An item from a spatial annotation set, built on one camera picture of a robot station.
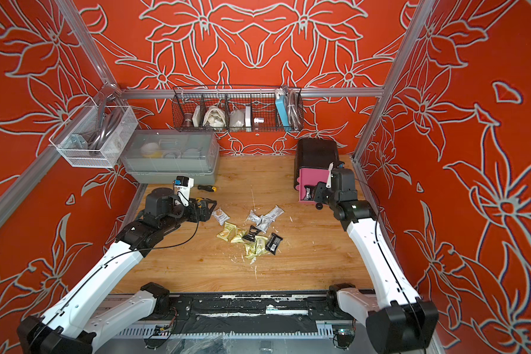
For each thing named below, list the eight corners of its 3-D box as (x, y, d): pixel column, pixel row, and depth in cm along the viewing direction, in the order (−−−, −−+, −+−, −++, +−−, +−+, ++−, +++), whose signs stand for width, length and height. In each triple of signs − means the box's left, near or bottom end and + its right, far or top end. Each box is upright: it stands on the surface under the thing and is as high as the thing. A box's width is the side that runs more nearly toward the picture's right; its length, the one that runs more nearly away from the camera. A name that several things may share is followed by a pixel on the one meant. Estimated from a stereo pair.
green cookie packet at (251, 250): (244, 258, 86) (244, 256, 84) (245, 244, 90) (245, 242, 88) (256, 258, 86) (256, 256, 84) (256, 243, 90) (256, 241, 88)
